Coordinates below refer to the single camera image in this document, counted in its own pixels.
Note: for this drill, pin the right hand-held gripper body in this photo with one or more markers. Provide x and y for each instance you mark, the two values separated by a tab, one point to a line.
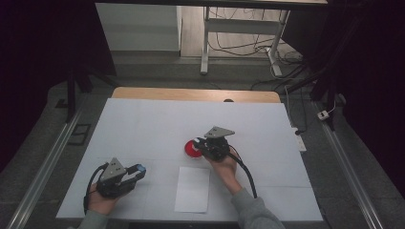
218	148

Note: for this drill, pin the white table cover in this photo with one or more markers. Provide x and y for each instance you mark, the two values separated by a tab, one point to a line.
143	127

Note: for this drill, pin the white power strip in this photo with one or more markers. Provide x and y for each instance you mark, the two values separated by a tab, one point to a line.
299	140

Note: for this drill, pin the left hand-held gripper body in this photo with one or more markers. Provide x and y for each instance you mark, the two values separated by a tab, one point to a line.
110	187

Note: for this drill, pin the white paper sheet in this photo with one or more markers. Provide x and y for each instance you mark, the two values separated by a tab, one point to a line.
192	191

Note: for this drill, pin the person's right hand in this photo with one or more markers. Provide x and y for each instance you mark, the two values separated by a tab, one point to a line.
227	171

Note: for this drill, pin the round red ink pad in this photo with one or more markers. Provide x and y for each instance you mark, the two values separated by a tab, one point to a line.
190	151

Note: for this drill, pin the small white adapter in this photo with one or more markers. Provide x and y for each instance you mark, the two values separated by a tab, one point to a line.
323	115

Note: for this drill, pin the white desk frame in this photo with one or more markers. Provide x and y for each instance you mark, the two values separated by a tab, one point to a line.
242	26

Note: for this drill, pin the black rectangular floor frame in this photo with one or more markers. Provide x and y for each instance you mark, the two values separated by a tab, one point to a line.
74	135

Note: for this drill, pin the dark curtain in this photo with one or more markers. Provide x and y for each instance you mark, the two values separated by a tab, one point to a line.
372	79
38	63

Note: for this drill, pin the aluminium floor rail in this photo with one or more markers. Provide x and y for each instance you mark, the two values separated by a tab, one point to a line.
347	165
47	165

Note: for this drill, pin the black table grommet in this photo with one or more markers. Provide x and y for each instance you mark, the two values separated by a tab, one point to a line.
228	100

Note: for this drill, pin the person's left hand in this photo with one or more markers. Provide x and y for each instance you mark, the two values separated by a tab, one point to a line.
100	205

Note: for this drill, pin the blue stamp cap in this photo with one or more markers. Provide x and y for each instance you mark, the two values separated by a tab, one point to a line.
141	167

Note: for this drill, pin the black metal stand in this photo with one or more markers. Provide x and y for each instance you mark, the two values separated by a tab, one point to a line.
70	98
329	95

